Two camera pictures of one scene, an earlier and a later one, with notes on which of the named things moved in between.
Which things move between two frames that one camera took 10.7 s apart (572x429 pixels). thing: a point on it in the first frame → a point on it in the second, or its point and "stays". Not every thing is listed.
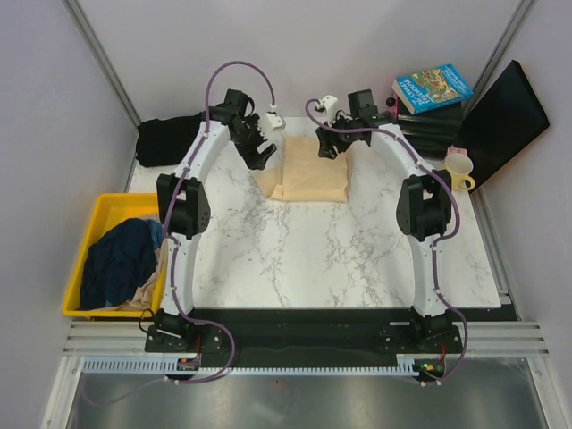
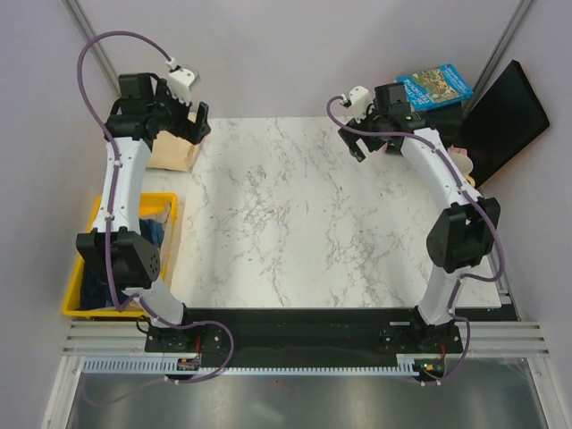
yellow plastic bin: (108, 209) stays
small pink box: (452, 149) stays
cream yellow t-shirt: (302, 175) → (170, 152)
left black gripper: (253, 124) → (188, 130)
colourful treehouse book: (432, 88) stays
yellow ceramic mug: (459, 165) stays
